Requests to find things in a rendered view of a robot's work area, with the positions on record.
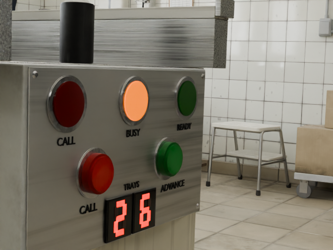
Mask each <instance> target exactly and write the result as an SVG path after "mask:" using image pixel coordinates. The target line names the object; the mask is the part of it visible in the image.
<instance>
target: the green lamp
mask: <svg viewBox="0 0 333 250"><path fill-rule="evenodd" d="M196 99H197V95H196V89H195V86H194V84H193V83H192V82H191V81H186V82H184V83H183V84H182V86H181V88H180V91H179V95H178V105H179V109H180V111H181V113H182V114H183V115H184V116H188V115H190V114H191V113H192V112H193V110H194V108H195V105H196Z"/></svg>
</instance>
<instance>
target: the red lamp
mask: <svg viewBox="0 0 333 250"><path fill-rule="evenodd" d="M84 105H85V101H84V95H83V92H82V90H81V88H80V86H79V85H78V84H77V83H75V82H73V81H67V82H64V83H63V84H62V85H61V86H60V87H59V88H58V89H57V91H56V93H55V97H54V103H53V108H54V115H55V118H56V120H57V121H58V122H59V124H60V125H62V126H64V127H72V126H74V125H76V124H77V123H78V122H79V120H80V119H81V117H82V114H83V111H84Z"/></svg>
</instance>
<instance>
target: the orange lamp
mask: <svg viewBox="0 0 333 250"><path fill-rule="evenodd" d="M147 105H148V94H147V90H146V88H145V86H144V84H143V83H142V82H140V81H134V82H132V83H131V84H130V85H129V87H128V88H127V90H126V93H125V98H124V106H125V111H126V114H127V116H128V117H129V118H130V119H131V120H133V121H138V120H140V119H141V118H142V117H143V115H144V114H145V112H146V109H147Z"/></svg>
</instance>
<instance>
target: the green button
mask: <svg viewBox="0 0 333 250"><path fill-rule="evenodd" d="M182 161H183V154H182V150H181V148H180V146H179V144H178V143H176V142H166V143H164V145H163V146H162V147H161V149H160V152H159V156H158V167H159V171H160V173H161V174H162V175H164V176H169V177H173V176H175V175H176V174H177V173H178V172H179V170H180V168H181V165H182Z"/></svg>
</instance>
